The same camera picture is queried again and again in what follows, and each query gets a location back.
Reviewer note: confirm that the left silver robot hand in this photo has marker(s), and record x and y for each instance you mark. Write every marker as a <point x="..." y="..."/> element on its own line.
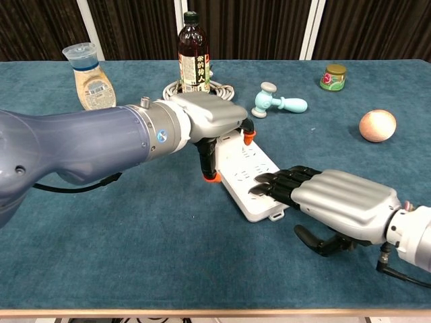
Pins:
<point x="212" y="112"/>

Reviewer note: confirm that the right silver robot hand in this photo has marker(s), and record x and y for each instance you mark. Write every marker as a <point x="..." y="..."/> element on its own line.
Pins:
<point x="347" y="202"/>

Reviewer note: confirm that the white plastic device casing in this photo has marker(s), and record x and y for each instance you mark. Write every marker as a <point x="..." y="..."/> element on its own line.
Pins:
<point x="226" y="146"/>

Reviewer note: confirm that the white power strip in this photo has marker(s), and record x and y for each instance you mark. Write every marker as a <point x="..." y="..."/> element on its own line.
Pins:
<point x="242" y="168"/>

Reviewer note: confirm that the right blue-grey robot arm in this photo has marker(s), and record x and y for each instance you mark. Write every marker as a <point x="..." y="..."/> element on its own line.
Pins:
<point x="415" y="235"/>

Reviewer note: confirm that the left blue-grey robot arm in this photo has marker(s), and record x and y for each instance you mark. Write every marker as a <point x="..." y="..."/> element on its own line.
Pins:
<point x="84" y="141"/>

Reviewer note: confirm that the teal toy hammer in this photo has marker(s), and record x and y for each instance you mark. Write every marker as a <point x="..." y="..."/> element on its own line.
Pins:
<point x="266" y="101"/>

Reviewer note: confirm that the dark vinegar bottle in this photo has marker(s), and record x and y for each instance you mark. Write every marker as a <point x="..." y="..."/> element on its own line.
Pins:
<point x="193" y="43"/>

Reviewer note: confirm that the peach round ball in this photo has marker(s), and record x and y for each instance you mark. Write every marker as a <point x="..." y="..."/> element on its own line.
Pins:
<point x="377" y="126"/>

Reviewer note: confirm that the inverted beige sauce bottle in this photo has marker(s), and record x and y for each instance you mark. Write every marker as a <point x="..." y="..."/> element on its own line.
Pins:
<point x="97" y="97"/>

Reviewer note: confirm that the green jar gold lid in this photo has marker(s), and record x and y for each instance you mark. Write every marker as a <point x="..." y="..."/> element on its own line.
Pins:
<point x="333" y="80"/>

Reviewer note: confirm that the teal tablecloth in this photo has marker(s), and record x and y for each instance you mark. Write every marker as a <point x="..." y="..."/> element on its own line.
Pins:
<point x="168" y="255"/>

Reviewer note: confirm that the white partition frame post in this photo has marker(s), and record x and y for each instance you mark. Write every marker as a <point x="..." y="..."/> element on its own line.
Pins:
<point x="178" y="33"/>
<point x="91" y="33"/>
<point x="311" y="30"/>

